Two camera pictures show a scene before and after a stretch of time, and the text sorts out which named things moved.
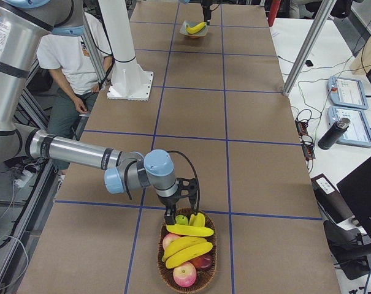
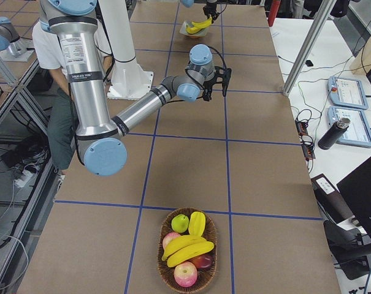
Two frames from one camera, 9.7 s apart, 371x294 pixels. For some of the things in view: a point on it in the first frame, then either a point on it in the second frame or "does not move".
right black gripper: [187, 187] -> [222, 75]
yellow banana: [195, 29] does not move
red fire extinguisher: [273, 12] does not move
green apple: [180, 220] does not move
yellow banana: [189, 231] -> [203, 23]
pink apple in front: [185, 274] does not move
